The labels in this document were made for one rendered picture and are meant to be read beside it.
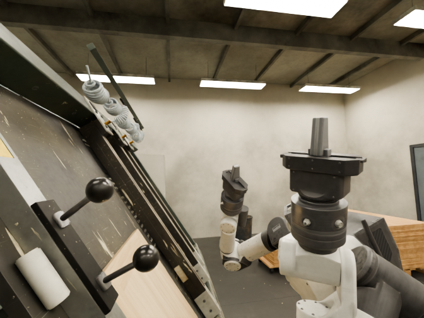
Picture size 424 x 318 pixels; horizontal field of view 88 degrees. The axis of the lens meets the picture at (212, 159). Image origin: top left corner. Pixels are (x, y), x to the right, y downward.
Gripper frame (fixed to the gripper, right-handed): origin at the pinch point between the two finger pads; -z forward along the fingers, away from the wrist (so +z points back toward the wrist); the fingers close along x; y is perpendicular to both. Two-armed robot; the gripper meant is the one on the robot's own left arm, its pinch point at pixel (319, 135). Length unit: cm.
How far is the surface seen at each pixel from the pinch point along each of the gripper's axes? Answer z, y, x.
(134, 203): 33, 1, 82
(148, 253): 14.0, -25.4, 13.1
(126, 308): 31.9, -25.6, 26.3
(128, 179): 22, 1, 85
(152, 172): 97, 163, 379
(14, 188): 4.2, -37.4, 29.0
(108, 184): 4.3, -27.6, 18.3
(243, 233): 254, 306, 273
